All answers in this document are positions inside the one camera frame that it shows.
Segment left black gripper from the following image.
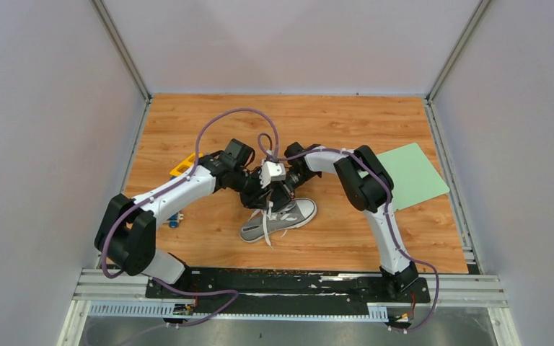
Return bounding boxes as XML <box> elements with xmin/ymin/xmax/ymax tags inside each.
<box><xmin>230</xmin><ymin>167</ymin><xmax>273</xmax><ymax>211</ymax></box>

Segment white shoelace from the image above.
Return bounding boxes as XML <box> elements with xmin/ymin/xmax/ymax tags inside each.
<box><xmin>239</xmin><ymin>200</ymin><xmax>305</xmax><ymax>248</ymax></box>

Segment grey canvas sneaker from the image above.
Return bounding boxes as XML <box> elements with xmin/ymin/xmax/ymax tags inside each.
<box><xmin>239</xmin><ymin>198</ymin><xmax>318</xmax><ymax>248</ymax></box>

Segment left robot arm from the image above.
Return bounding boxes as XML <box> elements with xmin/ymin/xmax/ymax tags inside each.
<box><xmin>94</xmin><ymin>139</ymin><xmax>270</xmax><ymax>298</ymax></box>

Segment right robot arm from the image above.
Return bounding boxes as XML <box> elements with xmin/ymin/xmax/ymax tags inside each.
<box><xmin>270</xmin><ymin>142</ymin><xmax>418</xmax><ymax>301</ymax></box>

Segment yellow toy block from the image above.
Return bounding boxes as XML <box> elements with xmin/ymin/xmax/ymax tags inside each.
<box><xmin>170</xmin><ymin>153</ymin><xmax>196</xmax><ymax>177</ymax></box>

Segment blue red toy car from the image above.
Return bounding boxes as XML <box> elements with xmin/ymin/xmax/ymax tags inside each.
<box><xmin>167</xmin><ymin>213</ymin><xmax>183</xmax><ymax>229</ymax></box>

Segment green clipboard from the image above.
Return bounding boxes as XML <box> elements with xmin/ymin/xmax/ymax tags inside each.
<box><xmin>377</xmin><ymin>143</ymin><xmax>450</xmax><ymax>210</ymax></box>

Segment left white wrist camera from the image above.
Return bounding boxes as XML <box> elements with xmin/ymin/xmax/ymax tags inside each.
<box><xmin>260</xmin><ymin>161</ymin><xmax>287</xmax><ymax>188</ymax></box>

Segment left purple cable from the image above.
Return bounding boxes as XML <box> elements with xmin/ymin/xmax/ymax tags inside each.
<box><xmin>100</xmin><ymin>107</ymin><xmax>281</xmax><ymax>330</ymax></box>

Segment purple cable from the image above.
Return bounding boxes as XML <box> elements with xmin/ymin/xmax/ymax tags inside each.
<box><xmin>257</xmin><ymin>133</ymin><xmax>441</xmax><ymax>334</ymax></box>
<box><xmin>100</xmin><ymin>107</ymin><xmax>281</xmax><ymax>330</ymax></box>

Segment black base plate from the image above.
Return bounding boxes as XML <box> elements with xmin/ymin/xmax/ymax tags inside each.
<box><xmin>143</xmin><ymin>266</ymin><xmax>434</xmax><ymax>319</ymax></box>

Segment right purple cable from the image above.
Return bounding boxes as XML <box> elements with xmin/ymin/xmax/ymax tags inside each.
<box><xmin>257</xmin><ymin>133</ymin><xmax>441</xmax><ymax>334</ymax></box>

